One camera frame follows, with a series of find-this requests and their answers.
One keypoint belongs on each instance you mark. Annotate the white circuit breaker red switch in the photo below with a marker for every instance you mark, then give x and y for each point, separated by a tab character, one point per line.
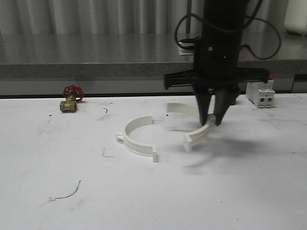
261	94

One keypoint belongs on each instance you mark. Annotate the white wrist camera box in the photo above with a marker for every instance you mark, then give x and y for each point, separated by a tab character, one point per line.
185	52

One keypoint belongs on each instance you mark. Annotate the brass valve red handwheel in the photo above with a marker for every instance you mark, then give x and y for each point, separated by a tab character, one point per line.
73	94

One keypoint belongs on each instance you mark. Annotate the grey stone counter ledge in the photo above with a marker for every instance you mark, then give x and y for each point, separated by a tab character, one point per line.
96	57

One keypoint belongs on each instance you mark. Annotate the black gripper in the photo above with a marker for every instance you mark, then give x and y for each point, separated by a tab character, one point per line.
215	65

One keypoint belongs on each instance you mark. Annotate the white container on counter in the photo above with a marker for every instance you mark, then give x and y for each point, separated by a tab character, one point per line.
295	20

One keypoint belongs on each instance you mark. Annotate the dark brown pipe coupling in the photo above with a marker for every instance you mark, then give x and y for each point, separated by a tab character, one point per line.
234	94

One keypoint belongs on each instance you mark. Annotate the white half pipe clamp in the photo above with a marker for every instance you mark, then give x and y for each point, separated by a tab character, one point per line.
197	136
143	149

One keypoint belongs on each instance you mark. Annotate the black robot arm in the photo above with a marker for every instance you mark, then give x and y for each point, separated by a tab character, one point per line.
223	17

